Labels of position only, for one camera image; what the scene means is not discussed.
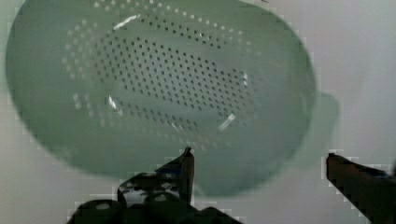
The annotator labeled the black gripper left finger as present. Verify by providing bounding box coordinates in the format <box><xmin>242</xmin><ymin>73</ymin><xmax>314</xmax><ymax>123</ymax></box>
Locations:
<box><xmin>117</xmin><ymin>147</ymin><xmax>194</xmax><ymax>205</ymax></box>

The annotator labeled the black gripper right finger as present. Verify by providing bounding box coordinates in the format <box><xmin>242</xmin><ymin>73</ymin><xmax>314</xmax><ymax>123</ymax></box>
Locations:
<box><xmin>326</xmin><ymin>153</ymin><xmax>396</xmax><ymax>224</ymax></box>

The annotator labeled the green plastic strainer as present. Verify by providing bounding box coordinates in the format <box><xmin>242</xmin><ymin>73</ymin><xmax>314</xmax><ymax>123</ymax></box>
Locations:
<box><xmin>5</xmin><ymin>0</ymin><xmax>333</xmax><ymax>197</ymax></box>

